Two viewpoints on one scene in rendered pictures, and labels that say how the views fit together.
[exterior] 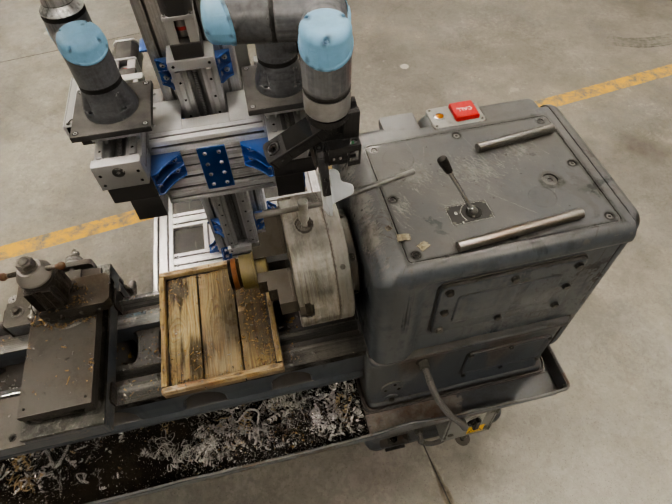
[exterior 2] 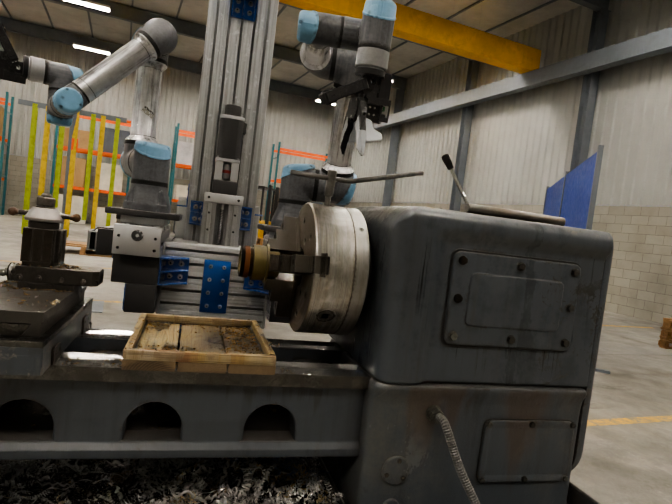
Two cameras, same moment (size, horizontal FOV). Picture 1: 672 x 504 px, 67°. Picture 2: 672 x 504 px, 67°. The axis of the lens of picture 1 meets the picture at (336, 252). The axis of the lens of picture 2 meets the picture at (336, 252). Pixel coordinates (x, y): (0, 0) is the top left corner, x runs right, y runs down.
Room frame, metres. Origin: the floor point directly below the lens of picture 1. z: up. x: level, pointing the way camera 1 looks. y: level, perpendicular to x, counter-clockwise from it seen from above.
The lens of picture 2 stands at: (-0.53, 0.15, 1.19)
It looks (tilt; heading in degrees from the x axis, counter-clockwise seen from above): 3 degrees down; 355
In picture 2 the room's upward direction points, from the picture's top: 7 degrees clockwise
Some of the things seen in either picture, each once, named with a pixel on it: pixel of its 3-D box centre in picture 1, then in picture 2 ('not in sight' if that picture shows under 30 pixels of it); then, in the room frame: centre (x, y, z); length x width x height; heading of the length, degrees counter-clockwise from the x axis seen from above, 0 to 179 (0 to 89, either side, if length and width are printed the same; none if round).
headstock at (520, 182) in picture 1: (462, 227); (459, 288); (0.81, -0.33, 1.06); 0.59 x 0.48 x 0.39; 101
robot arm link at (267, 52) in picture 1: (276, 29); (299, 182); (1.31, 0.14, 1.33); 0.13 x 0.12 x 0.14; 91
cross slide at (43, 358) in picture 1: (65, 333); (27, 300); (0.62, 0.69, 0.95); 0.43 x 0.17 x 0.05; 11
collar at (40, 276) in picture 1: (32, 271); (45, 214); (0.68, 0.70, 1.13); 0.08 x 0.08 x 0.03
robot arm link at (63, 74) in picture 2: not in sight; (63, 77); (1.21, 0.93, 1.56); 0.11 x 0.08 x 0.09; 121
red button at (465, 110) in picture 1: (463, 111); not in sight; (1.02, -0.34, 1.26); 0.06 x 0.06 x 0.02; 11
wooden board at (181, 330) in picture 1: (218, 320); (200, 340); (0.67, 0.32, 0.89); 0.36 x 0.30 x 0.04; 11
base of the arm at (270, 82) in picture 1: (278, 67); (293, 214); (1.31, 0.14, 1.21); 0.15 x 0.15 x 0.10
